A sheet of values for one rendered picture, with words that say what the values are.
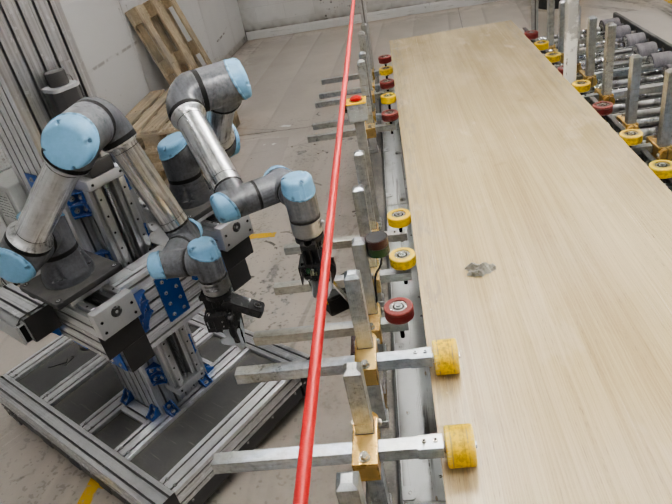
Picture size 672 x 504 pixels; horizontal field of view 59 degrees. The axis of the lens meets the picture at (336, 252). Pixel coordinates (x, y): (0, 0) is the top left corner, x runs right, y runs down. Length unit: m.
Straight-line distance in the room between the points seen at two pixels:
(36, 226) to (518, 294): 1.24
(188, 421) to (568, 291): 1.54
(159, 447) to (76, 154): 1.34
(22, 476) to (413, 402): 1.85
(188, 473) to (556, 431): 1.40
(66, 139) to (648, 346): 1.38
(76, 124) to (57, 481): 1.80
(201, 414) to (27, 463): 0.89
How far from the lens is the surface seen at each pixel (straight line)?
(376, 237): 1.53
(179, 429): 2.50
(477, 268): 1.72
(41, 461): 3.03
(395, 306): 1.62
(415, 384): 1.80
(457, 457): 1.20
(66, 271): 1.88
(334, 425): 2.58
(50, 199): 1.60
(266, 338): 1.70
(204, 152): 1.53
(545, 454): 1.28
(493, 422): 1.33
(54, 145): 1.49
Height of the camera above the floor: 1.90
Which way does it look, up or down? 32 degrees down
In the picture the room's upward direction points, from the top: 12 degrees counter-clockwise
